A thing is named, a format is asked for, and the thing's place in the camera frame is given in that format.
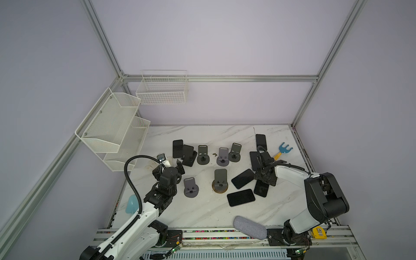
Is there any black phone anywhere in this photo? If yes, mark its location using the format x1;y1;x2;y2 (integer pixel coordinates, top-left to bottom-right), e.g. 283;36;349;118
231;169;255;190
249;152;262;172
172;139;184;159
253;180;269;198
227;189;256;207
255;134;268;151

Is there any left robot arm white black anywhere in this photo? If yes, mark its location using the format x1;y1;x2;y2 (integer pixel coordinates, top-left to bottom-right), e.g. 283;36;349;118
80;154;185;260

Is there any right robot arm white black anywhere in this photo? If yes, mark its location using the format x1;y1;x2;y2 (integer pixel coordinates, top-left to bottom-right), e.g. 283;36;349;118
254;146;349;245

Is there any black stand back left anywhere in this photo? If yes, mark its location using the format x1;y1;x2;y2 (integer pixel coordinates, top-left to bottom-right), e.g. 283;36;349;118
182;145;198;167

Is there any grey stand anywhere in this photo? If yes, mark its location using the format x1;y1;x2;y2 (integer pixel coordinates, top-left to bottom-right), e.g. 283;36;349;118
197;145;210;165
216;147;230;167
184;177;199;198
228;143;242;163

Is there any grey stand front left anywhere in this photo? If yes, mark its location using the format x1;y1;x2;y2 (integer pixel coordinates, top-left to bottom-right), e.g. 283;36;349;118
184;177;199;198

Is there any grey stand back right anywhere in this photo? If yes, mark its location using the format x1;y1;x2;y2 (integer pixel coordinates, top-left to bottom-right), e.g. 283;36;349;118
228;143;242;163

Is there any brown base stand front right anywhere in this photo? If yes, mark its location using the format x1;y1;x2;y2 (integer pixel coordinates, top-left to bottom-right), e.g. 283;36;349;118
212;169;229;193

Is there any white work glove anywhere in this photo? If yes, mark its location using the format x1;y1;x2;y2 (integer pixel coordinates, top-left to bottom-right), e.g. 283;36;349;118
144;159;159;172

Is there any light blue trowel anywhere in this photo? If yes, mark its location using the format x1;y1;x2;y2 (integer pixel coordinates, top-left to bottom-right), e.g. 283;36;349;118
125;195;139;215

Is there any white mesh shelf lower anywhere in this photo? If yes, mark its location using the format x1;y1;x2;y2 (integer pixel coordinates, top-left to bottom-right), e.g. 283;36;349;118
104;117;151;172

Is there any white mesh shelf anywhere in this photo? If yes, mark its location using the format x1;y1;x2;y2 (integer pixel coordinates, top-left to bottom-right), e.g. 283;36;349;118
75;88;141;153
104;117;151;172

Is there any grey oval pouch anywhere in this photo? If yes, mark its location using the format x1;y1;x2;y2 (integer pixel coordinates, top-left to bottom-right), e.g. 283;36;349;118
233;216;268;240

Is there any yellow tape measure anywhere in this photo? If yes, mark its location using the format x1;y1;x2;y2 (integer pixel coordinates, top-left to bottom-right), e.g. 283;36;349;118
312;226;327;239

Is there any white mesh shelf upper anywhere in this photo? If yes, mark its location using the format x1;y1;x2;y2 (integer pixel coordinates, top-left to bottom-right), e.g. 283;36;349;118
75;88;141;153

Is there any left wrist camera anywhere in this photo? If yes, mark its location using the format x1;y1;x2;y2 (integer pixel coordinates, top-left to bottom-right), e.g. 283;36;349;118
157;153;171;167

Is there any blue rake yellow handle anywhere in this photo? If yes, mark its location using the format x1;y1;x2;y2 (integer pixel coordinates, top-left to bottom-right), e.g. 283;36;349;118
274;142;293;160

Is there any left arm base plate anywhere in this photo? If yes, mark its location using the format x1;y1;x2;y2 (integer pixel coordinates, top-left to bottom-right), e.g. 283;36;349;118
156;230;183;248

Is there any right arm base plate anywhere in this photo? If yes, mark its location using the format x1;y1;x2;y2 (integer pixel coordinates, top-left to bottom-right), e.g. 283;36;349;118
267;228;312;247

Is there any aluminium front rail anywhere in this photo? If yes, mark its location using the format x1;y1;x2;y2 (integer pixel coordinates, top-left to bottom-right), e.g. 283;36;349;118
89;225;358;251

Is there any white wire basket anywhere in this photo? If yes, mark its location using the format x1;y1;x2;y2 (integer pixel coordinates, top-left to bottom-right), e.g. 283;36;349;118
136;70;189;105

